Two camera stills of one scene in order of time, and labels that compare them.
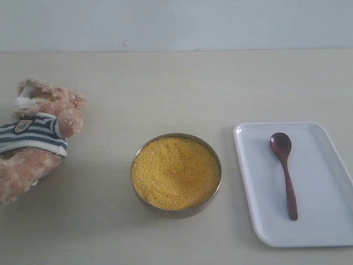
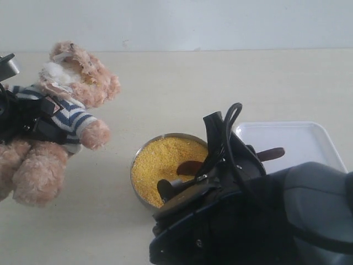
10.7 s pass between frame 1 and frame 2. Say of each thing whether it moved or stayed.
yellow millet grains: stayed
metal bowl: stayed
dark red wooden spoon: moved
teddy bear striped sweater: moved
